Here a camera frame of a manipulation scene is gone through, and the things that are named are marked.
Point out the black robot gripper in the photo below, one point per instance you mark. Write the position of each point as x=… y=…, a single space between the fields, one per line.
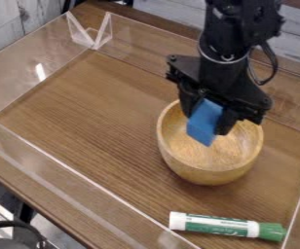
x=222 y=82

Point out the blue foam block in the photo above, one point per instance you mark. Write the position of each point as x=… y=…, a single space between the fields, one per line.
x=202 y=122

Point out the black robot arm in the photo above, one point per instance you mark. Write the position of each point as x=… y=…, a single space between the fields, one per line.
x=238 y=26

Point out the brown wooden bowl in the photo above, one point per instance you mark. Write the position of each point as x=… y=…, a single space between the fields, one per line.
x=208 y=166

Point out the green white marker pen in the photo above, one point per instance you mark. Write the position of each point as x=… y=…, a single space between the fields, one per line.
x=226 y=226

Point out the clear acrylic tray wall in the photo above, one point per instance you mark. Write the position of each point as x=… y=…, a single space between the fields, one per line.
x=82 y=92

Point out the black metal stand bracket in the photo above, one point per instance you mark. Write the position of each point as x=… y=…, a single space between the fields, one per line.
x=21 y=234

